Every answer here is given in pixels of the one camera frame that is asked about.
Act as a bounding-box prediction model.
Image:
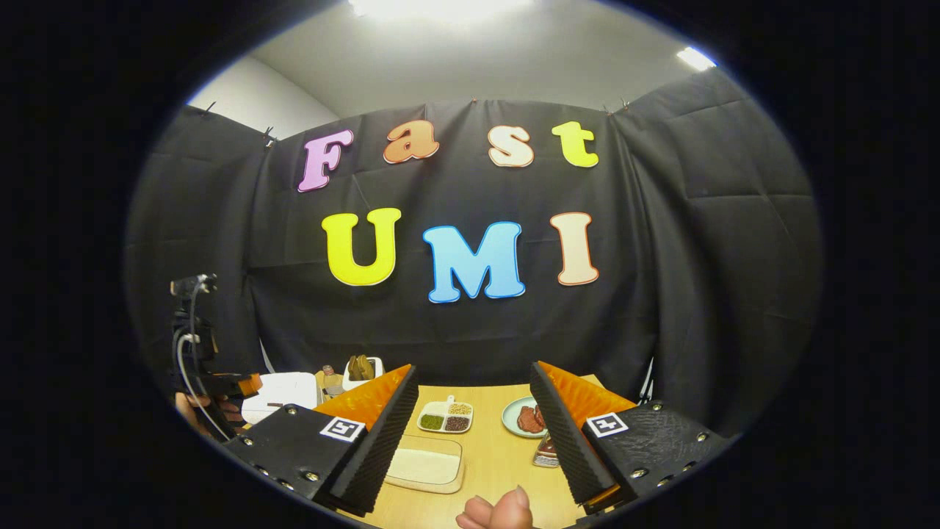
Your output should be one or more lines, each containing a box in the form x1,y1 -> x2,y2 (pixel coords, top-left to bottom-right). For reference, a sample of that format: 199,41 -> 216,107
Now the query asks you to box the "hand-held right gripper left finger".
224,364 -> 419,517

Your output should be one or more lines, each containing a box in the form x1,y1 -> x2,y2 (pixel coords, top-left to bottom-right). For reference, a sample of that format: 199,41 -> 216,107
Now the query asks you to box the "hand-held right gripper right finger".
530,361 -> 739,515

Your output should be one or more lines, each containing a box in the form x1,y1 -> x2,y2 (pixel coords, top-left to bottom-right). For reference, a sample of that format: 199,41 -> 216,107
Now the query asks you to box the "white rice cooker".
241,372 -> 320,425

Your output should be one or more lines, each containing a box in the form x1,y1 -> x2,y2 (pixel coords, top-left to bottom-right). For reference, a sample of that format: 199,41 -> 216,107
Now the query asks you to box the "clear rectangular tray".
383,435 -> 465,494

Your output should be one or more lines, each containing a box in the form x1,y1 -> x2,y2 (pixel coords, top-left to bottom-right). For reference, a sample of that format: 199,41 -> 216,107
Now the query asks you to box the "pale green plate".
502,396 -> 548,439

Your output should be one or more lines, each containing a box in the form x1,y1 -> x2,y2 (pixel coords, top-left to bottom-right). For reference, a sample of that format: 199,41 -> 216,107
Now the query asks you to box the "white toaster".
342,356 -> 385,392

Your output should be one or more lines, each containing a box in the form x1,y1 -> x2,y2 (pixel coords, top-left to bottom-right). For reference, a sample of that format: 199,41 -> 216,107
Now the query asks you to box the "white divided grain tray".
416,395 -> 474,434

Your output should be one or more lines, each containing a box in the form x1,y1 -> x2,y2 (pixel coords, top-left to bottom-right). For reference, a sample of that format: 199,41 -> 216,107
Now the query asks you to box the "large ceiling light panel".
349,0 -> 533,23

